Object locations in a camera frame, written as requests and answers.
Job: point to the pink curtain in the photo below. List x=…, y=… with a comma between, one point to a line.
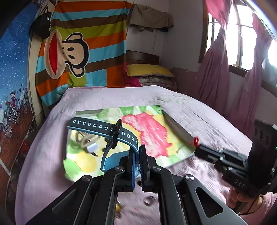
x=212, y=83

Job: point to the pink sleeve forearm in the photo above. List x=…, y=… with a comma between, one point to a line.
x=257, y=216

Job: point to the shallow grey tray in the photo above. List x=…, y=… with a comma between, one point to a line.
x=134, y=134

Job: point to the yellow pillow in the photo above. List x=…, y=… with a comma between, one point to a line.
x=135, y=70

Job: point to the window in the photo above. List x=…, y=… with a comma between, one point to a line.
x=240, y=37

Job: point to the brown hair tie yellow bead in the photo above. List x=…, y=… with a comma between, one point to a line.
x=118, y=209

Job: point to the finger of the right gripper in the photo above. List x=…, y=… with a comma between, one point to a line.
x=208, y=154

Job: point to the brown hanging cloth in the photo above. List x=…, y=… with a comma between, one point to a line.
x=147, y=18

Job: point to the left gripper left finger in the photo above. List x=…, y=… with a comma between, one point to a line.
x=91, y=200

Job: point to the dark wooden headboard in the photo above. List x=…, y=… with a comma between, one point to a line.
x=134, y=57

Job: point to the right hand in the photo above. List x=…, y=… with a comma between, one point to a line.
x=251, y=205

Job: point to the blue fabric wardrobe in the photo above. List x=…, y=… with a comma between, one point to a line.
x=16, y=112

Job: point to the striped monkey blanket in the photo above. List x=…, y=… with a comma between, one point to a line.
x=86, y=47

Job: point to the blue smart watch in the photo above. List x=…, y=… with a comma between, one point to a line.
x=113, y=132

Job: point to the black hanging bag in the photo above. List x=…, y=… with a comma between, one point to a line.
x=42, y=24

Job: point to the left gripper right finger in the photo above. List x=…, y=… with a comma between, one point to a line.
x=182, y=200

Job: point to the floral folded quilt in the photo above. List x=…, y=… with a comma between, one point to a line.
x=165, y=82

